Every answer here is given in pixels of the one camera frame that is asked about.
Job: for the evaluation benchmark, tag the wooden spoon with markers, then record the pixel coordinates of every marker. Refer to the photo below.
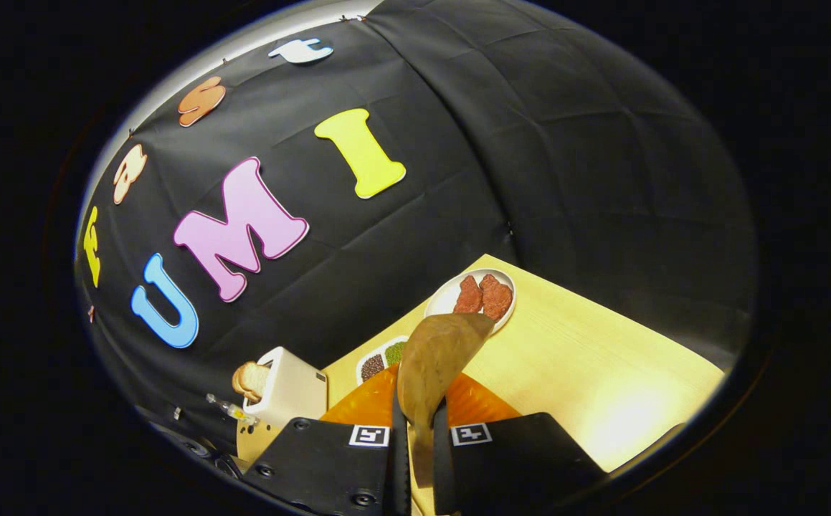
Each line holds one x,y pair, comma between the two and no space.
437,358

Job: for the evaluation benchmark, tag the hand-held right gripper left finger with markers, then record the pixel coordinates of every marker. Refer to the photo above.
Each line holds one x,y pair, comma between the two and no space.
397,473

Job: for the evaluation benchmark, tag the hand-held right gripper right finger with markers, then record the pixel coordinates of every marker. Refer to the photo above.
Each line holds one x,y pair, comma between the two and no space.
444,473

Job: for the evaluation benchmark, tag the green beans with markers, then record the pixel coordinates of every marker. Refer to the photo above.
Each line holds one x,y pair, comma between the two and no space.
394,351

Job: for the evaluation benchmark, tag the white divided dish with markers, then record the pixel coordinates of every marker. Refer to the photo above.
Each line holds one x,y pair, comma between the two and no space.
379,347

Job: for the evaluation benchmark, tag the red meat piece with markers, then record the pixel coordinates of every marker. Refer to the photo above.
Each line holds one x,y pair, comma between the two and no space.
468,294
496,297

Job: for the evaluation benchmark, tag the white round plate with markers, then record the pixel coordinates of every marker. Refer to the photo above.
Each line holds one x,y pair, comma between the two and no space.
440,301

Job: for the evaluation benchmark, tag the small glass bottle yellow label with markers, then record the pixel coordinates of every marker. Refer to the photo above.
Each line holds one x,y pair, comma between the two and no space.
232,410

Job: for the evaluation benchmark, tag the dark beans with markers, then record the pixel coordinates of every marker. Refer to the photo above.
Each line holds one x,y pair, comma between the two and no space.
372,367

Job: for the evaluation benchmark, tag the white toaster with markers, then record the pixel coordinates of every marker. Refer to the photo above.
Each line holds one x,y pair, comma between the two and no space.
293,387

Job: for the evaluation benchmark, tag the bread slice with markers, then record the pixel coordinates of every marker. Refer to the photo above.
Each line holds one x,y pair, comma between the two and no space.
257,376
241,390

